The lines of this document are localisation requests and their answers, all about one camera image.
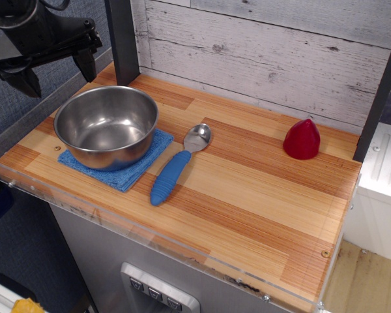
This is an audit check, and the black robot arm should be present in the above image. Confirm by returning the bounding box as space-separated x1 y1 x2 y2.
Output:
0 1 102 98

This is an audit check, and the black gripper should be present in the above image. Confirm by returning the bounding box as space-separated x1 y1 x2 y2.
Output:
0 12 102 98

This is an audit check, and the blue folded cloth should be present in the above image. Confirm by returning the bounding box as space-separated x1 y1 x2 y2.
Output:
58 129 174 192

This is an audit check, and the red cone shaped object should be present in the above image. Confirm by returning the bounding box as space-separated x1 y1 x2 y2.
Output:
283 119 321 160

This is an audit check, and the white cabinet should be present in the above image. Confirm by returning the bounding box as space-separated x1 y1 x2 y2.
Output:
343 123 391 260

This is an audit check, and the yellow object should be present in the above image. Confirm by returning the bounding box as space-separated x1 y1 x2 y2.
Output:
10 298 46 313

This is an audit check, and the dark grey post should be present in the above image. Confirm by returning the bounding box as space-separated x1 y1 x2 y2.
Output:
105 0 140 86
353 52 391 162

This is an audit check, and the dark grey left post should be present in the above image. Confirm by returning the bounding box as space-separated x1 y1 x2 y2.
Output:
105 0 140 86

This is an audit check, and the clear acrylic table guard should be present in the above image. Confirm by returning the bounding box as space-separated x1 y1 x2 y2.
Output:
0 48 362 313

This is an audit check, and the silver button control panel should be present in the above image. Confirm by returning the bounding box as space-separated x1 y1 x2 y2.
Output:
121 262 201 312

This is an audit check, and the dark grey right post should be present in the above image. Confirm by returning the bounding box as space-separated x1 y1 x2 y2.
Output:
353 52 391 162

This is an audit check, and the stainless steel pot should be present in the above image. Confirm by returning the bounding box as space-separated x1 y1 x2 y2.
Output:
53 86 159 171

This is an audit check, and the blue handled metal spoon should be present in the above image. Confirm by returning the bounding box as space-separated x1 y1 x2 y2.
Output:
150 123 212 206

